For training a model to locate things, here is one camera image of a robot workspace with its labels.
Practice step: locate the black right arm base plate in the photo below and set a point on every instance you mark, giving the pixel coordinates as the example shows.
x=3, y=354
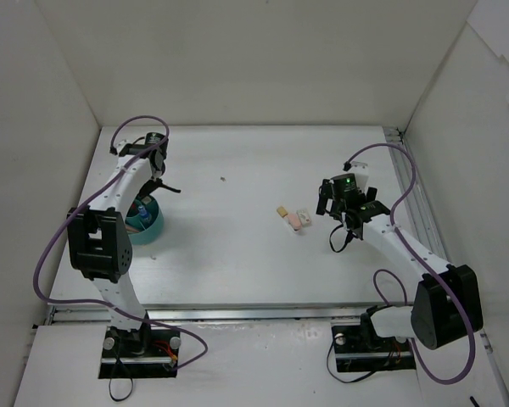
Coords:
x=355, y=351

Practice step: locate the clear blue-cap glue bottle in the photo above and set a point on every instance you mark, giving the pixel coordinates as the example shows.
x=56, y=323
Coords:
x=144, y=215

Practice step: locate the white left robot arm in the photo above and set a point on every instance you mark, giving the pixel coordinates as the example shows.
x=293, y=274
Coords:
x=125, y=213

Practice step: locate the aluminium front rail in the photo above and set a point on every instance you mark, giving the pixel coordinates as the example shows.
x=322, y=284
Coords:
x=175, y=313

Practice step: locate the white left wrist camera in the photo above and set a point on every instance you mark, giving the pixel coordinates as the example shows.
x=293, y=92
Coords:
x=117, y=149

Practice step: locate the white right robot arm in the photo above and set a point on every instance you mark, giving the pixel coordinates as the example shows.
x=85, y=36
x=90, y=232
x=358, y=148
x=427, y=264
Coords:
x=447, y=303

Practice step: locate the teal round pen holder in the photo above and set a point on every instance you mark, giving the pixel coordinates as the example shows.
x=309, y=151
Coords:
x=149, y=233

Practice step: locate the orange highlighter pen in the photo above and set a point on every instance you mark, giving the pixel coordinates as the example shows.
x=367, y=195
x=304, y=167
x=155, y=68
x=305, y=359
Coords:
x=131, y=229

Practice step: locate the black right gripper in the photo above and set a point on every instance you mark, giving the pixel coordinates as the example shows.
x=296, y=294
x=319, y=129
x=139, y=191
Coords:
x=327, y=203

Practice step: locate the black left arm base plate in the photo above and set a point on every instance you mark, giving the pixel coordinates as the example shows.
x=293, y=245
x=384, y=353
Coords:
x=158, y=360

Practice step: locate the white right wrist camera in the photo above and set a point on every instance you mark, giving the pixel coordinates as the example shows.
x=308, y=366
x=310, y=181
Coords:
x=361, y=172

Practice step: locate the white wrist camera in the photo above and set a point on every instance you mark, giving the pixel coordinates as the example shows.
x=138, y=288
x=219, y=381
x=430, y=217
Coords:
x=361, y=172
x=117, y=149

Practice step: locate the yellow eraser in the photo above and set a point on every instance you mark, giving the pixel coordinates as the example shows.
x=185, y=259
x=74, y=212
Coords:
x=282, y=211

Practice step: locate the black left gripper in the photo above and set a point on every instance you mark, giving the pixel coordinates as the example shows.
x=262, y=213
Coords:
x=151, y=186

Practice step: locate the white boxed eraser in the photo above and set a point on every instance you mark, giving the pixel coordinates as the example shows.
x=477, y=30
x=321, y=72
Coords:
x=304, y=217

